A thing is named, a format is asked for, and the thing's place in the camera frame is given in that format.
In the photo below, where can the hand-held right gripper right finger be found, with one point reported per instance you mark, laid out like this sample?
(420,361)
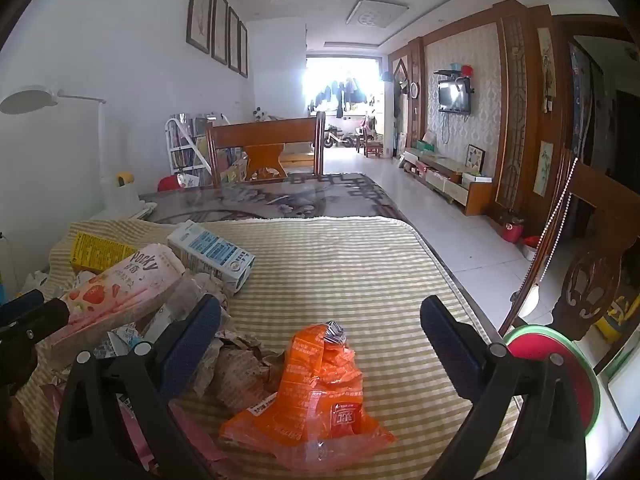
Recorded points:
(450,340)

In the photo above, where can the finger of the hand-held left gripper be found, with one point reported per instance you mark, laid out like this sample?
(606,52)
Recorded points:
(35,325)
(22,305)

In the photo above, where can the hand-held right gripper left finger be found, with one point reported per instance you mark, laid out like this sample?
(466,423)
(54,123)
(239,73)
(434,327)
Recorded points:
(192,345)

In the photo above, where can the pink strawberry snack box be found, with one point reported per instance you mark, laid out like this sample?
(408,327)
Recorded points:
(110,290)

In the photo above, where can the yellow lemon tea carton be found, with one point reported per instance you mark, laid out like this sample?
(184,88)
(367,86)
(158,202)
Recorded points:
(97,250)

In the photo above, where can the orange plastic wrapper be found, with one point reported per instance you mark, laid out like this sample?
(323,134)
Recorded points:
(310,390)

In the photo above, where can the white plastic bag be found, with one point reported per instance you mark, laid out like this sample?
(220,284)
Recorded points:
(35,285)

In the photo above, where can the white blue small wrapper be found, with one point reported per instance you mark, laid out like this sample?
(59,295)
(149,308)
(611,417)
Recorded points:
(122,342)

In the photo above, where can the red round green-rimmed stool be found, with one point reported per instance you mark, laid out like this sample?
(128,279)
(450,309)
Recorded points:
(530,342)

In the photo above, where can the pink foil wrapper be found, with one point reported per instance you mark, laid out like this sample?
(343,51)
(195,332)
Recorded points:
(195,435)

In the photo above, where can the white blue milk carton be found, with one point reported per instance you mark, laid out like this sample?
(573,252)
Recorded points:
(215,252)

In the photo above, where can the white small basin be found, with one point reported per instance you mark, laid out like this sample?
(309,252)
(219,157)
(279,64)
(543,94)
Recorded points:
(530,249)

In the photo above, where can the beige striped cloth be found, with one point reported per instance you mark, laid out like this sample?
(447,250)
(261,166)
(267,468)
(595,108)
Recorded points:
(350,270)

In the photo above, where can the red floor pot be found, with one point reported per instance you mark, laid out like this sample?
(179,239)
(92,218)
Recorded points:
(512,232)

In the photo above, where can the carved wooden chair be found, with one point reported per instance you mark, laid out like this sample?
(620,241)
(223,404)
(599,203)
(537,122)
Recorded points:
(595,280)

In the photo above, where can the low television cabinet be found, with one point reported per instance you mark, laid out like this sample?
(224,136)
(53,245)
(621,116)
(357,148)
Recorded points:
(450,180)

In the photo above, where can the yellow small toy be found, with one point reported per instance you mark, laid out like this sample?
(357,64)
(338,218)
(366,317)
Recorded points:
(125,178)

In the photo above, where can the red round object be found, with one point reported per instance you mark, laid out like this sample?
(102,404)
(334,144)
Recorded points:
(167,183)

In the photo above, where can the white printed cup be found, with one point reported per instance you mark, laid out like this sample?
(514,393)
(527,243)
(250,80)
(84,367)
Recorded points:
(189,180)

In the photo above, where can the yellow ride-on toy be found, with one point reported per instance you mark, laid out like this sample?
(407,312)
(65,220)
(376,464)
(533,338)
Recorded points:
(617,322)

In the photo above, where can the framed star picture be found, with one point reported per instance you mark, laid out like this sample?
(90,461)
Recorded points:
(475,156)

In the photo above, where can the white bookshelf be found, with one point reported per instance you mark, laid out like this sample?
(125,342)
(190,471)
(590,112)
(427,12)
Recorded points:
(180,150)

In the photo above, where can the white desk lamp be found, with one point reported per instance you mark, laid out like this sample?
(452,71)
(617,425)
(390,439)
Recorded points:
(30,100)

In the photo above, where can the small wooden chair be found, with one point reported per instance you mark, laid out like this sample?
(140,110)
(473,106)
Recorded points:
(372,142)

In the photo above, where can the plain wooden chair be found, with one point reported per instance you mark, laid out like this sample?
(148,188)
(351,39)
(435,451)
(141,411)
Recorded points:
(265,132)

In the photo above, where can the balance bike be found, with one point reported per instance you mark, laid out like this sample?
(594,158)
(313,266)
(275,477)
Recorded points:
(342,140)

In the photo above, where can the hanging clothes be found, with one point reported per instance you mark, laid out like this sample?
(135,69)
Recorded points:
(345,95)

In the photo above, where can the blue door poster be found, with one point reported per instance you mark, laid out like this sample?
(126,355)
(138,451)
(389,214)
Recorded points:
(580,95)

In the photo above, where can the square ceiling light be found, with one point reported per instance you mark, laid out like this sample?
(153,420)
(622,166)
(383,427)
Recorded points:
(370,12)

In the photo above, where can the wall television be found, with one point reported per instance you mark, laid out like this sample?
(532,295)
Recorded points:
(454,96)

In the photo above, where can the wall shelf with items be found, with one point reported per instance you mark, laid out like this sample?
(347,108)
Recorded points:
(454,72)

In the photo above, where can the large framed wall picture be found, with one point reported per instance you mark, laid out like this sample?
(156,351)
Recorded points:
(200,7)

